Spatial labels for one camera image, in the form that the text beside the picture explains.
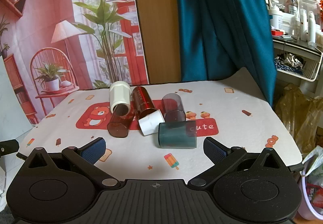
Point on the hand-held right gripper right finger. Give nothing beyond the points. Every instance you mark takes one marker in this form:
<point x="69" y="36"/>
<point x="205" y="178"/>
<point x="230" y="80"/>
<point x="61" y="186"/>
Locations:
<point x="216" y="151"/>

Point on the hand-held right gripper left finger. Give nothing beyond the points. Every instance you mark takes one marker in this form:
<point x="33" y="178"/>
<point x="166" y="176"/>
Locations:
<point x="92" y="151"/>

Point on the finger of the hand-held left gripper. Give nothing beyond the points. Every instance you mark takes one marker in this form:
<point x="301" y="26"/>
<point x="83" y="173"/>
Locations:
<point x="8" y="147"/>

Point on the teal cup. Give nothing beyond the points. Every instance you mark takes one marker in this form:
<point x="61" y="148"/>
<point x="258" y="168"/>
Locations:
<point x="174" y="136"/>

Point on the brown translucent cup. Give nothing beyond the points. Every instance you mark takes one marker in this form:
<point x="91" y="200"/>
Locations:
<point x="118" y="124"/>

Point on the white ribbed cup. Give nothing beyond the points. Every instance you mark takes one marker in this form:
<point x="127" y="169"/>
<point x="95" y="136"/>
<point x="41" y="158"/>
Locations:
<point x="119" y="96"/>

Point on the purple translucent cup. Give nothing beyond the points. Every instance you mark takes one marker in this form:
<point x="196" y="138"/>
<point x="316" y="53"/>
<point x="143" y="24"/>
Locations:
<point x="173" y="106"/>

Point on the small white cup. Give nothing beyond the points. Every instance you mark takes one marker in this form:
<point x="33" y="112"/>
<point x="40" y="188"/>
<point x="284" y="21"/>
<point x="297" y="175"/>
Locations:
<point x="151" y="125"/>

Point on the dark red cup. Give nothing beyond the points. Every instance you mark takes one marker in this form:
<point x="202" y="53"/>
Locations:
<point x="142" y="102"/>

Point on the printed bear tablecloth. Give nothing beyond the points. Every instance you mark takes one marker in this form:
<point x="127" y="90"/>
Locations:
<point x="227" y="133"/>

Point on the white marble panel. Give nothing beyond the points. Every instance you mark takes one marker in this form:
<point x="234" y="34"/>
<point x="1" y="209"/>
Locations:
<point x="12" y="102"/>

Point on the yellowish plastic bag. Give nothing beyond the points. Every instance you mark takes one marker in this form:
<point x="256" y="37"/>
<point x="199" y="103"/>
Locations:
<point x="297" y="113"/>

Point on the white plastic bag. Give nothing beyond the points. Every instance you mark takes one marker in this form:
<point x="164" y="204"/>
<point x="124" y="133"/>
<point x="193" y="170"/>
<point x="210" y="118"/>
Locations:
<point x="314" y="161"/>

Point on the pink plastic basin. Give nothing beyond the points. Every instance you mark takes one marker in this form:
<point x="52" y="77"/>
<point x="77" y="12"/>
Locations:
<point x="306" y="203"/>

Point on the teal curtain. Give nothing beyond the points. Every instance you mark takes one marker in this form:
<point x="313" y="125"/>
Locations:
<point x="222" y="24"/>

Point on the red box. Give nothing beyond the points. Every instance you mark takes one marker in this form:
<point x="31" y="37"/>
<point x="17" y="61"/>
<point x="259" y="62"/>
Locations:
<point x="277" y="32"/>

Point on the wooden board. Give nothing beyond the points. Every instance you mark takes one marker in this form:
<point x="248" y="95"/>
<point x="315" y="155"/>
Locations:
<point x="156" y="24"/>

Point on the white tube bottle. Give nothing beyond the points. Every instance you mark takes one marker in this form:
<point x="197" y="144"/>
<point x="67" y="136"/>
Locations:
<point x="312" y="27"/>

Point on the clear cosmetics organizer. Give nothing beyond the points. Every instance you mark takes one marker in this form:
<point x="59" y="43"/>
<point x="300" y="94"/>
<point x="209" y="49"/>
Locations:
<point x="304" y="12"/>

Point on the printed room wall tapestry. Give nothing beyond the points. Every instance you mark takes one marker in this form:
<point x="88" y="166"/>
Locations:
<point x="63" y="37"/>

